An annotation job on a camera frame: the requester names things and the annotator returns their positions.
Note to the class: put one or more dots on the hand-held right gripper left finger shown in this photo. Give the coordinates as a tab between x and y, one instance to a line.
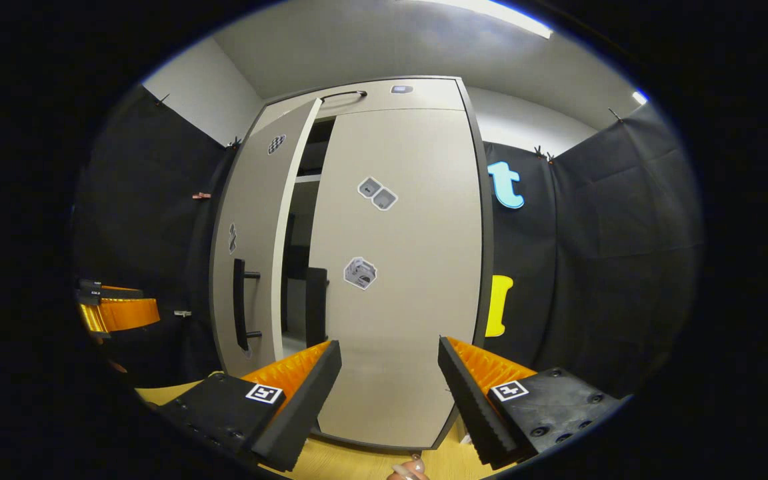
307	406

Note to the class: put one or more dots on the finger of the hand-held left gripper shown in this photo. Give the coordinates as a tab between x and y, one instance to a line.
100	292
124	314

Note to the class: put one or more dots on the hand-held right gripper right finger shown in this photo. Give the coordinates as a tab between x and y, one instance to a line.
467	406

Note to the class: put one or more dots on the white cabinet door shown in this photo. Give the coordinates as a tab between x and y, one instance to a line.
417	233
257	200

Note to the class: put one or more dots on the grey white cabinet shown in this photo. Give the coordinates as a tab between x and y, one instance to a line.
488	266

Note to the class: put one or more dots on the white cabinet shelf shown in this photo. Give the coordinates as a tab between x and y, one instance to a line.
308	178

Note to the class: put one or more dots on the white cabinet drawer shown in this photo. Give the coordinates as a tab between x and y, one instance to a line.
424	96

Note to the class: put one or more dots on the small ceiling light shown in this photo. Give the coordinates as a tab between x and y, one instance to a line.
639	97

